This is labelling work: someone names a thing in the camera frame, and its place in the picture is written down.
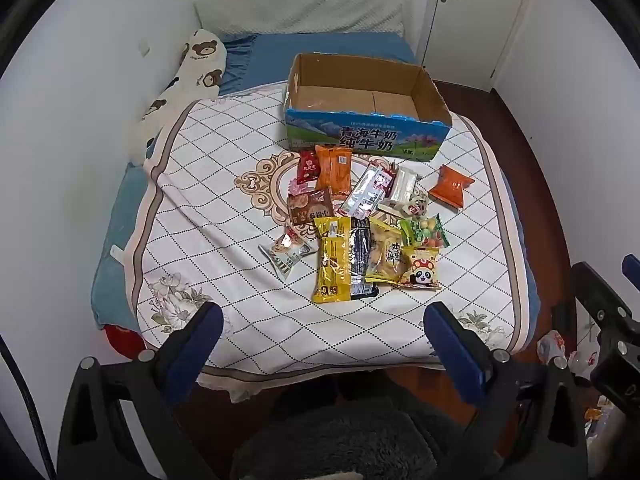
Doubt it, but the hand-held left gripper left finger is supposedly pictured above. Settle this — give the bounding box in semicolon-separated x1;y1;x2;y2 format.
57;301;224;480

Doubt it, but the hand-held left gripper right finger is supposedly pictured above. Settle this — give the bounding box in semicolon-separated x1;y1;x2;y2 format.
423;301;588;480

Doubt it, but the yellow bread packet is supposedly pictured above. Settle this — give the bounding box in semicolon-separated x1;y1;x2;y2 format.
365;217;405;285

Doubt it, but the white green nut packet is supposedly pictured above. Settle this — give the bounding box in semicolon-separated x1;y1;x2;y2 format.
258;227;317;278

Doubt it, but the large yellow black snack packet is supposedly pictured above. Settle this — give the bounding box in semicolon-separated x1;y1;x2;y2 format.
312;216;378;304

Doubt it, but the orange pillow-shaped snack packet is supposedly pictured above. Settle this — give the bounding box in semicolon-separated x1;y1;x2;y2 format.
429;164;476;208

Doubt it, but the white long snack packet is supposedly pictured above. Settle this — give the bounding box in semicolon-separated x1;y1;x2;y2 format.
377;166;418;213

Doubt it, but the brown snack packet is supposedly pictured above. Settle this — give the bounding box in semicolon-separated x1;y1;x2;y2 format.
286;187;335;226

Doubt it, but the clear red white long packet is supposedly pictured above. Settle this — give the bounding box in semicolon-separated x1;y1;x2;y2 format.
337;161;396;218

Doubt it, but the tall orange snack packet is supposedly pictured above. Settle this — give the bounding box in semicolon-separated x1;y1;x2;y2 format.
315;145;353;200

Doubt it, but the printed cardboard box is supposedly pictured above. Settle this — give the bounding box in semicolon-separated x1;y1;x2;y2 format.
284;53;453;163

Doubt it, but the white red plastic bag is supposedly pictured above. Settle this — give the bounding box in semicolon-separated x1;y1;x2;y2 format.
537;327;568;361

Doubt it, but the red object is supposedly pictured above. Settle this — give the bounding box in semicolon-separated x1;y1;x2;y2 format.
102;324;148;361

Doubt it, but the yellow panda snack packet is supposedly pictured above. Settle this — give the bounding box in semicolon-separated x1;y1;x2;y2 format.
397;246;442;291

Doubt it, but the white diamond pattern blanket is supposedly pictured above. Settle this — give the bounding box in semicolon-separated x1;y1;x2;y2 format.
122;85;531;403

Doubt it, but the green candy packet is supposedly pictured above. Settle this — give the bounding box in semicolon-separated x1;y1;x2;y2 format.
398;213;446;250

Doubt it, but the small round panda packet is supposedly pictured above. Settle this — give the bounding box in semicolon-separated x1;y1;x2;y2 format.
400;192;430;218

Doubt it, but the grey fleece clothing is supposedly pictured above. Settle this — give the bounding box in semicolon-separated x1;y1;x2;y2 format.
230;400;441;480

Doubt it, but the small red snack packet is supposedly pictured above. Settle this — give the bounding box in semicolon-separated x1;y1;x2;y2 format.
297;151;321;186

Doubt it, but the bear print pillow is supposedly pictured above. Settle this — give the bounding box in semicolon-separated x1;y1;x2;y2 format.
127;28;228;163

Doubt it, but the white door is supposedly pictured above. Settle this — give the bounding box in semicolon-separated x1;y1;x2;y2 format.
420;0;543;93

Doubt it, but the white pillow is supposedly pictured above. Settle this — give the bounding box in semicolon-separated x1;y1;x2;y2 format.
194;0;413;36

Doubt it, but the black cable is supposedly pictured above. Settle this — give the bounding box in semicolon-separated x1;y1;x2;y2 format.
0;335;56;480

